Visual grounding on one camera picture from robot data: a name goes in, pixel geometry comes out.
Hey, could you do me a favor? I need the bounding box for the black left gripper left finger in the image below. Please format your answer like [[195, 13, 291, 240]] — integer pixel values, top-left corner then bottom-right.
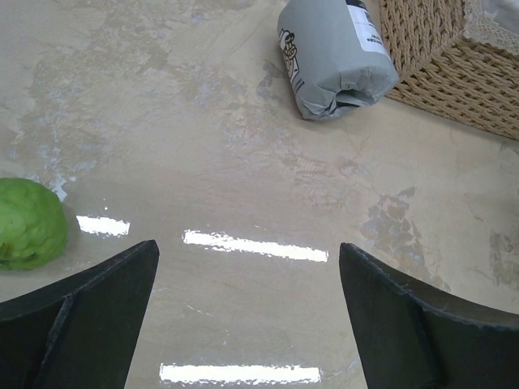
[[1, 240, 159, 389]]

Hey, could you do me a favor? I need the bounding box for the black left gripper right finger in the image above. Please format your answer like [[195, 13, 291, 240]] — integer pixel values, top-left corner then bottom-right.
[[339, 243, 518, 388]]

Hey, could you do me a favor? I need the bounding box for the grey paper towel roll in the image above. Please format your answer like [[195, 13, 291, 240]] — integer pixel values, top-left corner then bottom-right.
[[277, 0, 398, 121]]

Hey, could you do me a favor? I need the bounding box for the green guava fruit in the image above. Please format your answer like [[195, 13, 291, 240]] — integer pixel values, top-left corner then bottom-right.
[[1, 177, 68, 271]]

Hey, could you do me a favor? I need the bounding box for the woven wicker fruit basket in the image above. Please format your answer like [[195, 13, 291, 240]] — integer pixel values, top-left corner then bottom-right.
[[380, 1, 518, 140]]

